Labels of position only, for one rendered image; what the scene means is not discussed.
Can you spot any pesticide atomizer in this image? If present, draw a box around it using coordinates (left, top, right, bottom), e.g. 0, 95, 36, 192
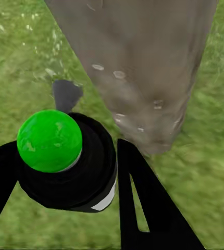
15, 79, 118, 213

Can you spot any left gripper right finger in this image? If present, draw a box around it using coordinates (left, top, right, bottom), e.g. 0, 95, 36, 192
116, 139, 206, 250

